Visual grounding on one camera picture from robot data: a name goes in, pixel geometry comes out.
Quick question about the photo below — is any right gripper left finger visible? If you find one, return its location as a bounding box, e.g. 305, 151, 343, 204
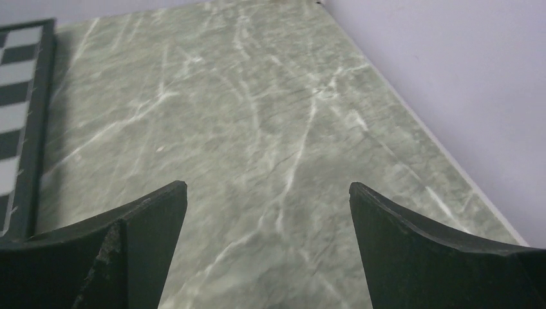
1, 180, 187, 308

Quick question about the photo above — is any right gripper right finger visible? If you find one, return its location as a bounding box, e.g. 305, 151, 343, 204
349, 182, 545, 308

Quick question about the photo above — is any black white chessboard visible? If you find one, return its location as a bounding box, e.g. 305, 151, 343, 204
1, 19, 56, 243

